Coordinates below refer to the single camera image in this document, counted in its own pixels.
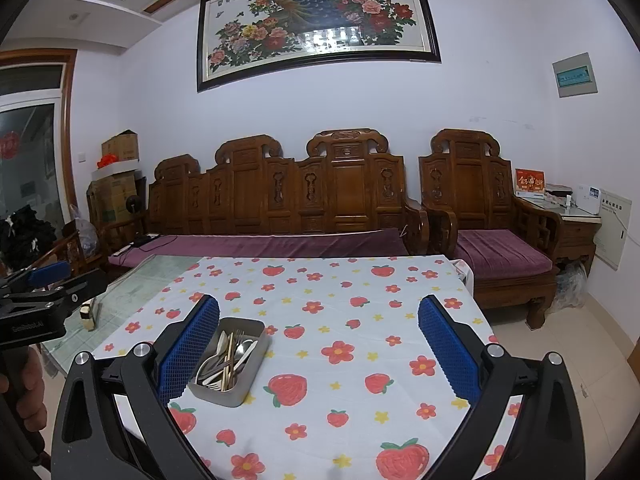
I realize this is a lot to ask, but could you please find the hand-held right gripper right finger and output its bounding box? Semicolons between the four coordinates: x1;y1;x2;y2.
417;294;586;480

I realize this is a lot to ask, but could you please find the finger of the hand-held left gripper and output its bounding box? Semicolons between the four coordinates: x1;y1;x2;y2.
0;269;108;312
0;260;71;302

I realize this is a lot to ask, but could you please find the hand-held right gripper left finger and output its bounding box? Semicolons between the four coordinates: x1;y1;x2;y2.
52;294;221;480

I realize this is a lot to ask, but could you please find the white plastic spoon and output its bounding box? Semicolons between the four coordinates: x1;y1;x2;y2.
197;331;231;386

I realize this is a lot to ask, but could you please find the light bamboo chopstick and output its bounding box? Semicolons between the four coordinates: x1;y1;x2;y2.
220;345;235;393

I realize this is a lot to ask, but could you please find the metal tray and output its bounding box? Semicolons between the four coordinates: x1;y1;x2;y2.
187;316;273;409

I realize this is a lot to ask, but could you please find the metal fork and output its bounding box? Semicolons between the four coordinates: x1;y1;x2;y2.
227;329;247;376

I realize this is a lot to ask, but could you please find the metal spoon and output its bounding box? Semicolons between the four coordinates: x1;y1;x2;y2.
232;341;256;376

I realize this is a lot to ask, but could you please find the person's left hand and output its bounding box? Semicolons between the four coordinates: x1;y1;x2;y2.
0;347;48;433

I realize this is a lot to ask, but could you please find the plain wooden chair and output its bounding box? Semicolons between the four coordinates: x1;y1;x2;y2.
20;217;108;281

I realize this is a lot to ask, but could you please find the pile of black clothes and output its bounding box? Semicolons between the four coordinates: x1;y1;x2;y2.
0;212;57;271

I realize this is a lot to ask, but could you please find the clear plastic bag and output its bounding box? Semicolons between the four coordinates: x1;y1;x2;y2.
67;205;98;256
550;262;588;311

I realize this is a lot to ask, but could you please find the carved wooden armchair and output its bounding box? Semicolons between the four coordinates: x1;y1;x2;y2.
86;180;150;261
419;129;561;331

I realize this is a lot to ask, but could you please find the small black fan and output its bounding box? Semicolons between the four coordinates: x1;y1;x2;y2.
125;195;143;241

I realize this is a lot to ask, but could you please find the large cardboard box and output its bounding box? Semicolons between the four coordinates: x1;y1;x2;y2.
90;170;146;223

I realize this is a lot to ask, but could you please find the strawberry print tablecloth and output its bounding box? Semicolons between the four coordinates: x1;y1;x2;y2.
90;255;523;480

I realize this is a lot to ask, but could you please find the purple armchair cushion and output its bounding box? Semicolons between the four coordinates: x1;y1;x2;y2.
454;229;558;278

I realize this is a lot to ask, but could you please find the purple sofa cushion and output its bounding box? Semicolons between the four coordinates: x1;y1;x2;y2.
108;228;411;267

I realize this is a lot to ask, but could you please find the small cardboard box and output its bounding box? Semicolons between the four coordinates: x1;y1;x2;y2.
101;131;139;162

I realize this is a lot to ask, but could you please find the wooden framed glass door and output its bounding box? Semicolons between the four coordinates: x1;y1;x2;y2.
0;49;78;271

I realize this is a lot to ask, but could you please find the wooden side table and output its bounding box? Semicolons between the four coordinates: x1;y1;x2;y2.
517;192;603;281

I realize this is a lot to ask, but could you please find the red gift box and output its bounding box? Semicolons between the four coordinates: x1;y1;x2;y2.
515;168;546;198

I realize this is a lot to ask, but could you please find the carved wooden sofa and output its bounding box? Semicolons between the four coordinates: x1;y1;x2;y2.
146;128;431;256

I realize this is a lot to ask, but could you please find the white box device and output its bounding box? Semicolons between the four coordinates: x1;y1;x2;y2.
577;185;603;213

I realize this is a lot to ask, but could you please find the framed peacock painting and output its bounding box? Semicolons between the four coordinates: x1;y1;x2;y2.
196;0;442;93

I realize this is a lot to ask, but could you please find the white wall distribution box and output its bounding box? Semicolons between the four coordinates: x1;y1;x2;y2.
597;189;633;271

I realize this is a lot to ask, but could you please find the grey wall electrical panel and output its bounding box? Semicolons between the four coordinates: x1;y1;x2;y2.
552;52;598;98

